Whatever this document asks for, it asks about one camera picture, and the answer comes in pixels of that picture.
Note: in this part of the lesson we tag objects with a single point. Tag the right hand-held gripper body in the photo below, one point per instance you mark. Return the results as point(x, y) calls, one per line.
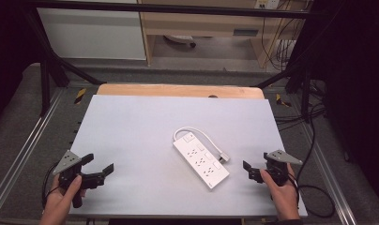
point(280, 157)

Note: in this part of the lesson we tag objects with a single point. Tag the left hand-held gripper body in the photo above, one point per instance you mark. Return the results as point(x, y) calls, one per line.
point(67, 162)

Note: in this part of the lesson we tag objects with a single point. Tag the white power strip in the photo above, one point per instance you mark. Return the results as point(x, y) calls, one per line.
point(200, 162)

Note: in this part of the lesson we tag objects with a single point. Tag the person's right hand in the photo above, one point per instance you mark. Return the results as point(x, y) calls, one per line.
point(284, 197)

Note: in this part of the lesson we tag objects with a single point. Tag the person's left hand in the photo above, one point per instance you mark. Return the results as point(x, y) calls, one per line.
point(57, 201)

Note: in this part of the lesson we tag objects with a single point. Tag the wooden table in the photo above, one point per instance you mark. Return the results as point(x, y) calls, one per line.
point(178, 91)

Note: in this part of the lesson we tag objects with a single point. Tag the white cabinet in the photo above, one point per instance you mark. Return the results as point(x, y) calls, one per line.
point(93, 34)

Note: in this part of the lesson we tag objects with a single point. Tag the office chair base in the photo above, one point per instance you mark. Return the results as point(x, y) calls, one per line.
point(181, 39)

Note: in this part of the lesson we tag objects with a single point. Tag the aluminium floor rail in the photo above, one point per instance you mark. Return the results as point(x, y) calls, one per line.
point(331, 178)
point(25, 146)

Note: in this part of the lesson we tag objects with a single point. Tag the black metal frame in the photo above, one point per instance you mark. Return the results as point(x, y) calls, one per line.
point(47, 81)

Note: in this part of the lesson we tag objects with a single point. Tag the white wall socket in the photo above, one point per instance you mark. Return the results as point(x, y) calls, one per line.
point(267, 3)

